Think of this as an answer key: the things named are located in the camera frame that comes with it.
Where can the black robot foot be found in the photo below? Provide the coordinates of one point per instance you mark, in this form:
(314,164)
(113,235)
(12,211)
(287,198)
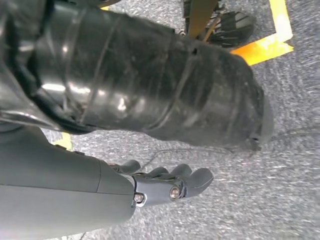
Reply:
(232,31)

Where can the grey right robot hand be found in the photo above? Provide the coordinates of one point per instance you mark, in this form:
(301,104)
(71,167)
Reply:
(62,192)

